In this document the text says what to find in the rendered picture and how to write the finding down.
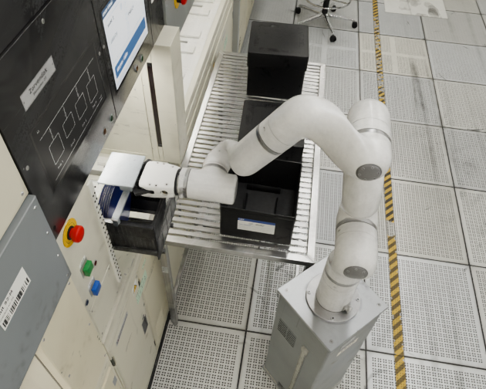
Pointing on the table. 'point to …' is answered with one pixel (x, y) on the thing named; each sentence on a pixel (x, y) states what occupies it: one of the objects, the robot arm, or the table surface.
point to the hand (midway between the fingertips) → (125, 174)
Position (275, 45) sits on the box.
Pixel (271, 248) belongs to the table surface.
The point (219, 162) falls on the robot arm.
